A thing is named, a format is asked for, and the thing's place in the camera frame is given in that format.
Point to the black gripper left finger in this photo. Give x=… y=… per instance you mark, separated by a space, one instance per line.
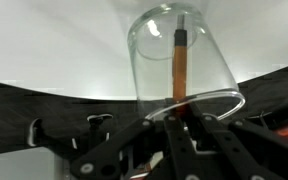
x=134 y=156

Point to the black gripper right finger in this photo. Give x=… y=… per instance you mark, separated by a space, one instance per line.
x=244 y=153

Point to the orange and black pen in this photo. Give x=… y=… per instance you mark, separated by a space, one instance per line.
x=179 y=66

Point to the clear drinking glass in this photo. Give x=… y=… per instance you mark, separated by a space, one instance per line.
x=210 y=66

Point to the small white round side table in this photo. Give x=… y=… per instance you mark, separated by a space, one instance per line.
x=99 y=117

